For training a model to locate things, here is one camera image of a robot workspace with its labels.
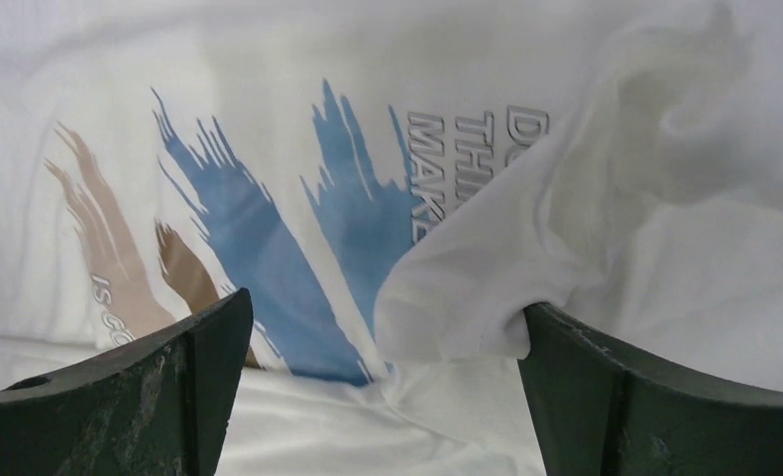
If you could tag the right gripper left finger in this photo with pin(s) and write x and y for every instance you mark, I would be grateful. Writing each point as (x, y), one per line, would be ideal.
(159, 405)

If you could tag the white printed t-shirt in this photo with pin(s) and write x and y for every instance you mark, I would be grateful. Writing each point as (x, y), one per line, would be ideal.
(393, 183)

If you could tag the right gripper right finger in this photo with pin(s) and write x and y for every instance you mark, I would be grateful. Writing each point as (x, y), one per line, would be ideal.
(601, 406)

